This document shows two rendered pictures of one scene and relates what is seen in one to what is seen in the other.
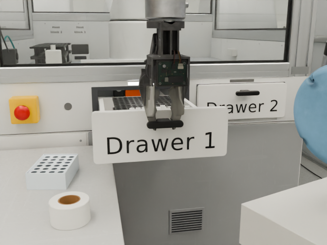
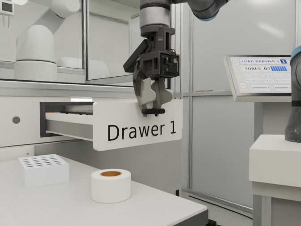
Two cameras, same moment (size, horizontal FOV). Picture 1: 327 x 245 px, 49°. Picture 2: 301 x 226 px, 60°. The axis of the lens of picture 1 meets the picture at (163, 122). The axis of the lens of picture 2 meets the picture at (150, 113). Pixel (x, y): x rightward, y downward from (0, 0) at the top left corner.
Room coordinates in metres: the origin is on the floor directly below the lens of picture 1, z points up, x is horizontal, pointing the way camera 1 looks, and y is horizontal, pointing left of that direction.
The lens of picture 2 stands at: (0.15, 0.35, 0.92)
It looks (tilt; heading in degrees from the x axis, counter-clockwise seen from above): 2 degrees down; 328
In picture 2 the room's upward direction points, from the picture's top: straight up
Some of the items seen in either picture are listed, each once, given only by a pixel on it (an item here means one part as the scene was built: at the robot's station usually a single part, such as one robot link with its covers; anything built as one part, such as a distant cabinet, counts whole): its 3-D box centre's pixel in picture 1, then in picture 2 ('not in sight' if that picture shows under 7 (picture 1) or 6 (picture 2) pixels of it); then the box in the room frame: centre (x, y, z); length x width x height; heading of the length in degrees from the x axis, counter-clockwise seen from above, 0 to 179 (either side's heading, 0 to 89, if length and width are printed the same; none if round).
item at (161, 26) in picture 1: (166, 54); (156, 54); (0.69, -0.01, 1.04); 0.09 x 0.08 x 0.12; 11
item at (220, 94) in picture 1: (242, 101); not in sight; (1.11, -0.25, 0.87); 0.29 x 0.02 x 0.11; 101
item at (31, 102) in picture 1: (24, 110); not in sight; (0.98, 0.38, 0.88); 0.07 x 0.05 x 0.07; 101
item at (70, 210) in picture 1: (69, 210); (111, 184); (0.58, 0.17, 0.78); 0.07 x 0.07 x 0.04
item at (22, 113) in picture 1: (22, 112); not in sight; (0.94, 0.38, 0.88); 0.04 x 0.03 x 0.04; 101
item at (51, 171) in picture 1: (54, 170); (42, 169); (0.77, 0.25, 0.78); 0.12 x 0.08 x 0.04; 0
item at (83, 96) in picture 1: (136, 82); (42, 114); (1.54, 0.11, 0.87); 1.02 x 0.95 x 0.14; 101
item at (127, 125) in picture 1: (161, 134); (143, 123); (0.74, 0.00, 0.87); 0.29 x 0.02 x 0.11; 101
